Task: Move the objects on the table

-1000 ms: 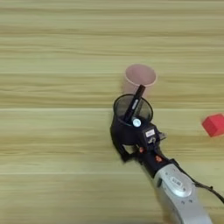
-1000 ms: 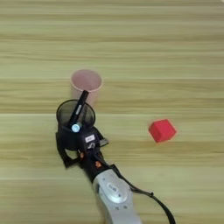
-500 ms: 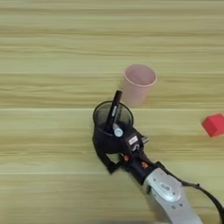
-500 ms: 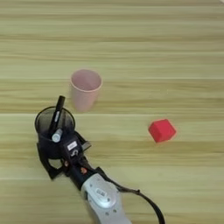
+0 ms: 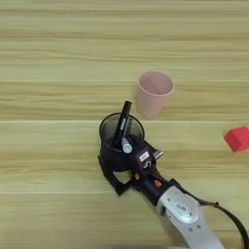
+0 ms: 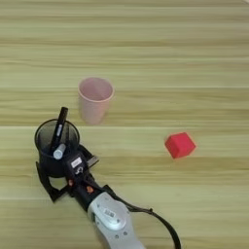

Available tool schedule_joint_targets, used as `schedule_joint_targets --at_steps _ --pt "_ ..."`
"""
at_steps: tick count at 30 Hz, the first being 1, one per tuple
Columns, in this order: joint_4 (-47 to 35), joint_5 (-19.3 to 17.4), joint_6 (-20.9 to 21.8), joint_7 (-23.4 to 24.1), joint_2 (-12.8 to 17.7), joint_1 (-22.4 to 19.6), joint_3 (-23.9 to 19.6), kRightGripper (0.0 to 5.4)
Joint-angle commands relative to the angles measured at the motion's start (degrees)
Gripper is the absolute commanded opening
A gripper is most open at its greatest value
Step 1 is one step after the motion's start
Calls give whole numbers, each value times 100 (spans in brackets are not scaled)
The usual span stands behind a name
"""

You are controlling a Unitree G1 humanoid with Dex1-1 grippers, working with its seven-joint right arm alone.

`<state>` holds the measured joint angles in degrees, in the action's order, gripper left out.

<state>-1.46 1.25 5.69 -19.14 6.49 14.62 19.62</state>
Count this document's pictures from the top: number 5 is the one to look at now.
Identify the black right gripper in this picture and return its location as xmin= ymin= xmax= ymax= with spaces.
xmin=97 ymin=139 xmax=176 ymax=207

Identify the black mesh pen holder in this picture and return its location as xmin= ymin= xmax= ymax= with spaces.
xmin=98 ymin=112 xmax=146 ymax=173

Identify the pink plastic cup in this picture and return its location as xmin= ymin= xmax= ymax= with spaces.
xmin=136 ymin=70 xmax=175 ymax=120

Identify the red cube block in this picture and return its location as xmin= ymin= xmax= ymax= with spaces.
xmin=223 ymin=125 xmax=249 ymax=154

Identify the white capped pen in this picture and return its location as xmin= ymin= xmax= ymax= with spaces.
xmin=121 ymin=137 xmax=134 ymax=155

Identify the black marker pen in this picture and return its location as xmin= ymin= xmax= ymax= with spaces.
xmin=111 ymin=100 xmax=133 ymax=147

